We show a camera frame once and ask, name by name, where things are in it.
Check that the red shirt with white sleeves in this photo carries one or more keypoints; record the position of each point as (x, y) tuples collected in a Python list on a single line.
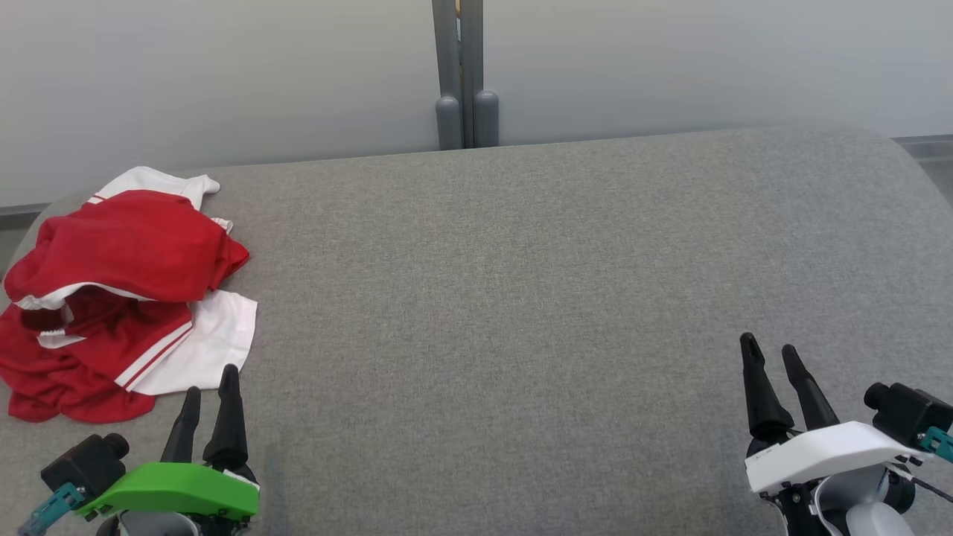
[(208, 342)]

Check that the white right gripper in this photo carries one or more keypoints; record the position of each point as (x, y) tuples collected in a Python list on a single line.
[(826, 450)]

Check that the grey wall baseboard rail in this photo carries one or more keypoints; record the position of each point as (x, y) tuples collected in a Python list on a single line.
[(18, 210), (927, 147)]

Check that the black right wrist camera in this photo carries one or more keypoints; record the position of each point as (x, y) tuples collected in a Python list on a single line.
[(908, 413)]

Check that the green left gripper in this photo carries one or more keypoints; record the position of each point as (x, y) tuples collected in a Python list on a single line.
[(179, 487)]

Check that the grey partition post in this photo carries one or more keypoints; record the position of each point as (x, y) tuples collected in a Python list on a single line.
[(447, 59), (476, 59)]

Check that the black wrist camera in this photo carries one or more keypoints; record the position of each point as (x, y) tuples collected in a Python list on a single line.
[(82, 465), (908, 413)]

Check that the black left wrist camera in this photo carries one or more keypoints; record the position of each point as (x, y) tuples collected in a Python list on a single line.
[(82, 465)]

